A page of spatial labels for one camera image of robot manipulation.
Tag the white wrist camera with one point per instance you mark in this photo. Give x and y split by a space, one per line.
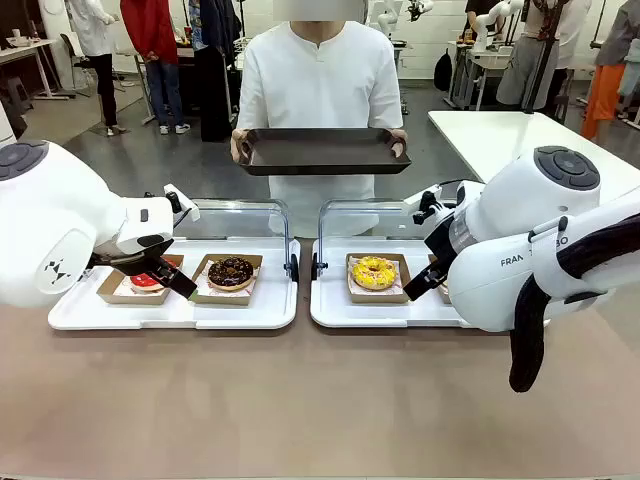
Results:
184 205
425 205

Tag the bystander in grey skirt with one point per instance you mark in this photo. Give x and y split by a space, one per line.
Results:
520 70

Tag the dark brown serving tray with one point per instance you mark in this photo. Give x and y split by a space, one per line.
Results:
320 150

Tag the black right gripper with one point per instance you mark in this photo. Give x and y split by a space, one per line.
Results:
442 240

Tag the large white table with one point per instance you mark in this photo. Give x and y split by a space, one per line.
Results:
480 135

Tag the white cylindrical appliance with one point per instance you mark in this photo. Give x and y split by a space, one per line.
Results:
5 120

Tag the black backpack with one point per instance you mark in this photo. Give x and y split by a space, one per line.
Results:
443 70

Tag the person left hand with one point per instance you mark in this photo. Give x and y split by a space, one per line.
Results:
401 136

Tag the paper liner under red donut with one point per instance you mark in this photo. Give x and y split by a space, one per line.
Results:
122 284

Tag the bystander white shirt black trousers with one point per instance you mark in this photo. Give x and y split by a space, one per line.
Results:
97 50

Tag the white background workbench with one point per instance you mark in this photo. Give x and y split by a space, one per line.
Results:
475 60

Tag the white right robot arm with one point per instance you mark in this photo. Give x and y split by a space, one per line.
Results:
520 210

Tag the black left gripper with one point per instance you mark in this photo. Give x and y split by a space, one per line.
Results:
125 257

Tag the paper liner under yellow donut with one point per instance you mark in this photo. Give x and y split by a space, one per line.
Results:
400 285

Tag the black pole stand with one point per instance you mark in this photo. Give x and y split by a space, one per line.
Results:
542 55

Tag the clear plastic tray lid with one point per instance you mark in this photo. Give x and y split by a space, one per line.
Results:
360 220
240 220

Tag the yellow glazed donut in box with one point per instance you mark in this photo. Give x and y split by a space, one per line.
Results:
380 297

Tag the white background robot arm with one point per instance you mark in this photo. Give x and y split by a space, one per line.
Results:
385 17
487 22

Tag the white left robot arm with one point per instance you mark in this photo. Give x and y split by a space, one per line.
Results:
45 215

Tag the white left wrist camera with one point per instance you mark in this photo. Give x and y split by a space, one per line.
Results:
184 205

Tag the bystander red top blue jeans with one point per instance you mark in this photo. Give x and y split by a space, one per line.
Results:
155 50

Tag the rack of dark clothes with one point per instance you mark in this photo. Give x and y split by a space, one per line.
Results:
215 75

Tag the white display tray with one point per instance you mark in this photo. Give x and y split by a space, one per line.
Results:
335 310
270 310

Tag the bystander in white top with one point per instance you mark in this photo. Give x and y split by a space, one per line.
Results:
575 40

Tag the person right hand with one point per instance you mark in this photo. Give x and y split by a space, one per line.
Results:
240 145

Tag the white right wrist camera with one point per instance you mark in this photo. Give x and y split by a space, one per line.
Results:
425 205

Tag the white background desk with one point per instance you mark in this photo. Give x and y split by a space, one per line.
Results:
25 47

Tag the red glazed donut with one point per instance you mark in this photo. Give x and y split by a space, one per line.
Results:
142 284
125 295

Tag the bystander grey top orange trousers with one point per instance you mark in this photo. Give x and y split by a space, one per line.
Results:
607 85

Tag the paper liner under chocolate donut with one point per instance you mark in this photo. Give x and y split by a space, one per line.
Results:
200 285

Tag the person torso in white shirt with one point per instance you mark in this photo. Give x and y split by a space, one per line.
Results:
320 85

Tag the grey office chair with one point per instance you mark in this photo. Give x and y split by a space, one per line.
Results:
75 55

